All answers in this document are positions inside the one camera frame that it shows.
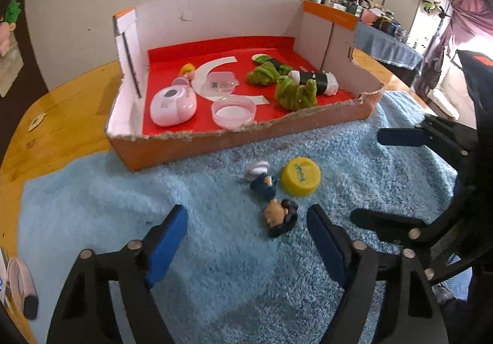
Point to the small white table sticker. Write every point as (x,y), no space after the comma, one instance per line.
(37,122)

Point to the pink curtain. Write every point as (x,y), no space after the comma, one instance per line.
(470,13)

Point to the orange cardboard box red bottom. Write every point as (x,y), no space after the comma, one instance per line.
(269,113)

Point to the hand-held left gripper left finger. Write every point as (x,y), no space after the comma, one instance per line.
(165,247)

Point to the clear pink bowl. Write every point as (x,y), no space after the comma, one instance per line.
(233,113)

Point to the small clear plastic case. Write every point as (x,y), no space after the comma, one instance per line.
(221,83)

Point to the small yellow haired doll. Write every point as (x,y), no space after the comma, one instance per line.
(187,70)

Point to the light blue fuzzy blanket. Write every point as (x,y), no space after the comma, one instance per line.
(231,271)

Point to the pink white handheld device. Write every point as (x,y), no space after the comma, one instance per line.
(23,286)

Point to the black white sushi plush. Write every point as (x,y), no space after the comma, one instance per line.
(312,78)

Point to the dark blue chibi figurine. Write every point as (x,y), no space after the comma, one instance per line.
(279,215)

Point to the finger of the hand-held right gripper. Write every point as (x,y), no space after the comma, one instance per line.
(400,137)
(385,222)

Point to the grey blue cloth covered table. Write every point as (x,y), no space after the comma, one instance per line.
(385,51)

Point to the green plush toy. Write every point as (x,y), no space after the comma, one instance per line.
(12,12)

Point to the green pipe cleaner toy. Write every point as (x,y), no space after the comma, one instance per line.
(296,95)
(264,74)

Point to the yellow bottle cap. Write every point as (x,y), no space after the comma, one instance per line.
(300,178)

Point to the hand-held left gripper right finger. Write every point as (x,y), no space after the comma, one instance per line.
(327,247)

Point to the pink round device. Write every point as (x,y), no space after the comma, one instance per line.
(171,107)

